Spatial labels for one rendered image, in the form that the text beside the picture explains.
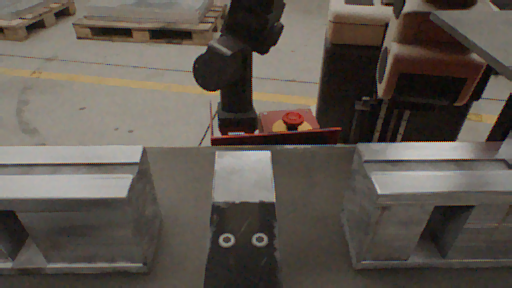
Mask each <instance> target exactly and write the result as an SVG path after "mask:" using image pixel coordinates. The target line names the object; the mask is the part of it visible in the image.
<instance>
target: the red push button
mask: <svg viewBox="0 0 512 288"><path fill-rule="evenodd" d="M304 121H305V119H304V117H303V116H302V114H301V113H296V112H289V113H285V114H284V115H283V116H282V122H283V123H284V124H285V125H286V130H287V131H298V126H301V125H302V124H303V123H304Z"/></svg>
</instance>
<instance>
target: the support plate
mask: <svg viewBox="0 0 512 288"><path fill-rule="evenodd" d="M429 18H430V19H431V20H433V21H434V22H435V23H436V24H438V25H439V26H441V28H443V29H445V31H446V32H449V34H450V35H452V36H453V37H455V38H456V40H459V41H460V43H463V44H464V46H466V47H468V48H469V49H470V50H471V51H473V52H474V53H475V54H476V55H478V56H479V57H480V58H481V59H483V60H484V61H485V62H486V63H488V64H489V65H491V67H493V68H495V70H496V71H499V73H500V74H502V75H503V76H505V77H506V79H509V80H510V82H512V67H507V66H512V10H506V11H432V12H431V13H430V16H429Z"/></svg>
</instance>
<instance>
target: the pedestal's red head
mask: <svg viewBox="0 0 512 288"><path fill-rule="evenodd" d="M289 112H296V113H301V114H302V116H303V117H304V119H305V121H306V122H307V123H308V124H309V125H310V126H311V128H312V129H311V130H300V131H288V132H276V133H269V132H273V130H272V129H273V125H274V123H275V122H277V121H279V120H282V116H283V115H284V114H285V113H289ZM209 113H210V132H211V137H210V141H211V146H239V145H323V144H337V141H338V137H339V134H341V128H334V129H320V127H319V125H318V124H317V121H316V119H315V117H314V115H313V112H312V110H311V109H284V110H271V111H259V133H253V134H242V135H230V136H219V137H214V132H213V122H212V102H211V101H209Z"/></svg>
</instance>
